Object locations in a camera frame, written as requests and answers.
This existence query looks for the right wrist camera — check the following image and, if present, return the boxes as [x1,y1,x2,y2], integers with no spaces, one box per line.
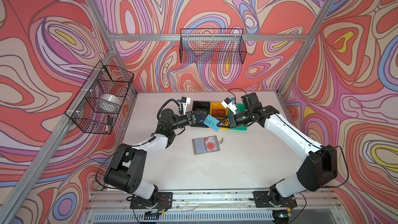
[221,98,238,114]

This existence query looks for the red VIP card in bin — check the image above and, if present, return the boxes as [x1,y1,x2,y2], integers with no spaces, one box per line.
[211,109,226,117]

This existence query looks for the white april card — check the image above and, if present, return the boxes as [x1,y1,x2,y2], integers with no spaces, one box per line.
[204,136,220,153]

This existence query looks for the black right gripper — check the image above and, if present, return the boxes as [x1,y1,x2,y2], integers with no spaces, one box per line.
[217,109,252,129]

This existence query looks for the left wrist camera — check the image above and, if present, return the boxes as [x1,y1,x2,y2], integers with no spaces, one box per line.
[177,97,191,115]

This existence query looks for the silver tape roll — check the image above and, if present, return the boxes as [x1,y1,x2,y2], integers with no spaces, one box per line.
[99,93,122,105]

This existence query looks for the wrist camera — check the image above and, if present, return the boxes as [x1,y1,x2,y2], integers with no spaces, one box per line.
[177,97,191,115]
[221,98,238,114]

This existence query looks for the teal VIP card from holder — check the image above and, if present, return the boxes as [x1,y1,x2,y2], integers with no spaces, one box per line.
[204,115,220,132]

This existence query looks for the black wire basket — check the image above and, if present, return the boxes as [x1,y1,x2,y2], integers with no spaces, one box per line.
[179,27,247,64]
[65,61,134,135]

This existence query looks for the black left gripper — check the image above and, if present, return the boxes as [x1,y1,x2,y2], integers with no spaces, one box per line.
[168,114,205,133]

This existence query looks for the black wire basket left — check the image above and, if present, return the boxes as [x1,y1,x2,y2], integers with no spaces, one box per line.
[65,61,134,135]

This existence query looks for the black plastic bin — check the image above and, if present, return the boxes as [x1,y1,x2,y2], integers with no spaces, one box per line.
[192,101,210,128]

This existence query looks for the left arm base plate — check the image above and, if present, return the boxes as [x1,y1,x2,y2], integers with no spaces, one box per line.
[129,191,173,210]

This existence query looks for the green plastic bin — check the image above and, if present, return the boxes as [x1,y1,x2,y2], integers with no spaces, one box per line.
[228,103,247,130]

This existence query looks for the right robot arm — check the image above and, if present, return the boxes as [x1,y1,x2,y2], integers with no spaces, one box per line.
[217,105,338,207]

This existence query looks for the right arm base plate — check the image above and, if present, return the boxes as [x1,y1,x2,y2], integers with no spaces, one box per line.
[251,191,297,208]

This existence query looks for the aluminium front rail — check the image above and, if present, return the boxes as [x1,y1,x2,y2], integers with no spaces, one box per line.
[82,188,350,224]

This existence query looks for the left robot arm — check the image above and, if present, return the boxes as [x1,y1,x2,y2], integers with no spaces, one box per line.
[103,109,204,200]

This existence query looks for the black wire basket back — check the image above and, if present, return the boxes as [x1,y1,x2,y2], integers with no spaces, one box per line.
[179,27,247,64]

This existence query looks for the yellow plastic bin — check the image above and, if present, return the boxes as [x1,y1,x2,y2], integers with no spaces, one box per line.
[210,102,229,121]

